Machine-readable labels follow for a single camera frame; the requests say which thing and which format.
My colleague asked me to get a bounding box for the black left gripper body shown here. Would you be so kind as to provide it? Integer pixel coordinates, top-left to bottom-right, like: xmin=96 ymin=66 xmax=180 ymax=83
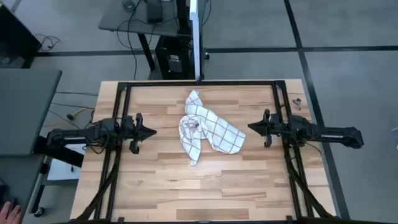
xmin=123 ymin=113 xmax=144 ymax=156

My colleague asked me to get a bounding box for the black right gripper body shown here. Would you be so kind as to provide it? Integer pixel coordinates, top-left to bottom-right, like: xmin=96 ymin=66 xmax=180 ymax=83
xmin=262 ymin=108 xmax=284 ymax=149

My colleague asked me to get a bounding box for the white red-checked towel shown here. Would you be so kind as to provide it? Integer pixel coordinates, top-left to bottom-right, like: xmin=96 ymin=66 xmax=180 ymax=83
xmin=178 ymin=90 xmax=246 ymax=167

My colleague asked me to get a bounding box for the black computer tower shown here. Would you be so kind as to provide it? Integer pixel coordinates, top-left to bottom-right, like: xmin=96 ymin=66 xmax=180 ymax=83
xmin=155 ymin=35 xmax=195 ymax=80

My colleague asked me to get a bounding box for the white flat box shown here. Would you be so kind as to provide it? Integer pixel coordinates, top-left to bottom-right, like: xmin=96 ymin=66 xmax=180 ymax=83
xmin=46 ymin=142 xmax=87 ymax=182

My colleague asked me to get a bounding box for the grey desk with black legs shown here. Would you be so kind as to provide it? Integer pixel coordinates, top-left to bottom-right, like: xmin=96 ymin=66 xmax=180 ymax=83
xmin=98 ymin=0 xmax=200 ymax=72

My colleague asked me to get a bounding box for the large grey desk top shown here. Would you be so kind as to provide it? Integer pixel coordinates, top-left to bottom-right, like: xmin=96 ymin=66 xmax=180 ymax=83
xmin=0 ymin=68 xmax=85 ymax=169

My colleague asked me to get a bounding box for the black power adapter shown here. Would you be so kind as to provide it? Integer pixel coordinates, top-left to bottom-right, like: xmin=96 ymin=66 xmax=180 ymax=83
xmin=146 ymin=0 xmax=164 ymax=24

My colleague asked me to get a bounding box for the low grey desk top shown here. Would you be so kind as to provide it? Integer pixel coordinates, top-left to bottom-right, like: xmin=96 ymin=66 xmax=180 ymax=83
xmin=0 ymin=154 xmax=46 ymax=224

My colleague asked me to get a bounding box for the black monitor pole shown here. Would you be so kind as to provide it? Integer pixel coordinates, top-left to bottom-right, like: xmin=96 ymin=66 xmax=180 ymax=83
xmin=176 ymin=0 xmax=190 ymax=35

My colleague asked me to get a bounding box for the grey computer mouse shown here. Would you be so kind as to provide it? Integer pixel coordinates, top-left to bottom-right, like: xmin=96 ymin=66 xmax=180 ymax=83
xmin=121 ymin=0 xmax=136 ymax=12

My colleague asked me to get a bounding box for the person's hand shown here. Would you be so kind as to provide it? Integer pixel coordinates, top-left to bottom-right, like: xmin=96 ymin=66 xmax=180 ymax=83
xmin=0 ymin=201 xmax=22 ymax=224

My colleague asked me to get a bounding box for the black cabinet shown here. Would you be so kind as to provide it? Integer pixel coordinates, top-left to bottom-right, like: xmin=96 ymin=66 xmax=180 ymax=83
xmin=0 ymin=2 xmax=41 ymax=69

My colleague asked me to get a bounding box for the yellow floor cable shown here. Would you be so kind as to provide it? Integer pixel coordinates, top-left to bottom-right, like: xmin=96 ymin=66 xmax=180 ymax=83
xmin=43 ymin=107 xmax=96 ymax=128

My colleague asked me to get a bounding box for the long black desk cable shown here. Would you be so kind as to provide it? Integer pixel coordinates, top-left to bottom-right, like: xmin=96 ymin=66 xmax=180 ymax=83
xmin=116 ymin=0 xmax=156 ymax=80

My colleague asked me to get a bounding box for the black aluminium table frame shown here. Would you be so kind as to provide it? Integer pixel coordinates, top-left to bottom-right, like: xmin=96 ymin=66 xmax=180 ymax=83
xmin=74 ymin=80 xmax=336 ymax=224

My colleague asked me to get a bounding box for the white vertical post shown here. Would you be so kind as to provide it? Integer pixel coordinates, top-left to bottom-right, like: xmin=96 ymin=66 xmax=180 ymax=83
xmin=189 ymin=0 xmax=203 ymax=81

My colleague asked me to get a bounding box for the coiled black floor cable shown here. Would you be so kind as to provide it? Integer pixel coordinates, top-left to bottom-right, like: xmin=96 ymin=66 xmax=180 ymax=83
xmin=33 ymin=33 xmax=62 ymax=52

